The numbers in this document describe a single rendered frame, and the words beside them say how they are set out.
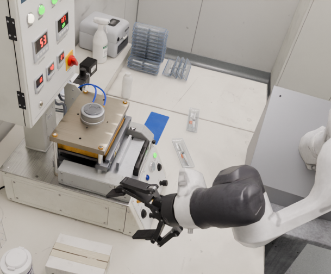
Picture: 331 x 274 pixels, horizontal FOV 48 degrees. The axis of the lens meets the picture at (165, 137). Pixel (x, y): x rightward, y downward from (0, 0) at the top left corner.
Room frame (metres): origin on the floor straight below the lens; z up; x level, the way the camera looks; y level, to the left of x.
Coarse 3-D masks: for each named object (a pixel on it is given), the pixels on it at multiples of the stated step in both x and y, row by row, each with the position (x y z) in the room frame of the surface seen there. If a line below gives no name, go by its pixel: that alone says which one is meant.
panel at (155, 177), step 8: (152, 152) 1.03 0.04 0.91; (152, 160) 1.00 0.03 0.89; (144, 168) 0.93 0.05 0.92; (144, 176) 0.90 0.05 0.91; (152, 176) 0.96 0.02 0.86; (160, 176) 1.01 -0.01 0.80; (160, 192) 0.96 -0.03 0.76; (136, 200) 0.79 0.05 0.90; (152, 200) 0.88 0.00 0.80; (136, 208) 0.77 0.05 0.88; (144, 208) 0.81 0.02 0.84; (144, 224) 0.77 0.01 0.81
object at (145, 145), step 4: (148, 140) 0.99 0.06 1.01; (144, 144) 0.96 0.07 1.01; (148, 144) 0.97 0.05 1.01; (144, 148) 0.94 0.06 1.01; (140, 152) 0.92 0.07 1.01; (144, 152) 0.92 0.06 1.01; (140, 156) 0.90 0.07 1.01; (144, 156) 0.91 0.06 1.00; (136, 160) 0.88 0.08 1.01; (140, 160) 0.88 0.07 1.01; (136, 164) 0.86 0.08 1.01; (140, 164) 0.86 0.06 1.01; (136, 168) 0.84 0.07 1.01; (136, 172) 0.84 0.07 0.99
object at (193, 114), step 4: (192, 108) 1.55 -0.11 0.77; (192, 112) 1.52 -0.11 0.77; (196, 112) 1.52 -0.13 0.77; (188, 116) 1.47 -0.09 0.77; (192, 116) 1.48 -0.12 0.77; (196, 116) 1.49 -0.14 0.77; (188, 120) 1.44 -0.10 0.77; (192, 120) 1.45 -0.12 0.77; (196, 120) 1.46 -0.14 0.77; (188, 124) 1.41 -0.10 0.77; (192, 124) 1.42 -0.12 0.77; (196, 124) 1.42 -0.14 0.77; (188, 128) 1.38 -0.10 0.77; (192, 128) 1.39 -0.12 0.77; (196, 128) 1.39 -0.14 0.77
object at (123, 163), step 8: (128, 136) 0.98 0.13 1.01; (128, 144) 0.95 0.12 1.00; (136, 144) 0.99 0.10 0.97; (120, 152) 0.93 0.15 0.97; (128, 152) 0.94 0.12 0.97; (136, 152) 0.95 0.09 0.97; (120, 160) 0.86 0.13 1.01; (128, 160) 0.90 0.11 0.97; (144, 160) 0.92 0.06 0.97; (112, 168) 0.85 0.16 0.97; (120, 168) 0.86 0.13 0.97; (128, 168) 0.87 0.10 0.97; (128, 176) 0.83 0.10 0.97; (136, 176) 0.84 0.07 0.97
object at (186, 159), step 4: (176, 140) 1.28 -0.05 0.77; (180, 140) 1.28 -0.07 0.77; (176, 144) 1.25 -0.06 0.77; (180, 144) 1.26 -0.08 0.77; (184, 144) 1.26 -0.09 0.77; (176, 148) 1.22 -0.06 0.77; (180, 148) 1.23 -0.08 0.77; (184, 148) 1.24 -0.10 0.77; (180, 152) 1.21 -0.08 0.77; (184, 152) 1.21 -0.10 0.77; (188, 152) 1.22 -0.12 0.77; (180, 156) 1.18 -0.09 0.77; (184, 156) 1.19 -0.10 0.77; (188, 156) 1.19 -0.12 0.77; (184, 160) 1.16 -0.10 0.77; (188, 160) 1.16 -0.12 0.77; (184, 164) 1.14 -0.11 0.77; (188, 164) 1.14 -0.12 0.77; (192, 164) 1.15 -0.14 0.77
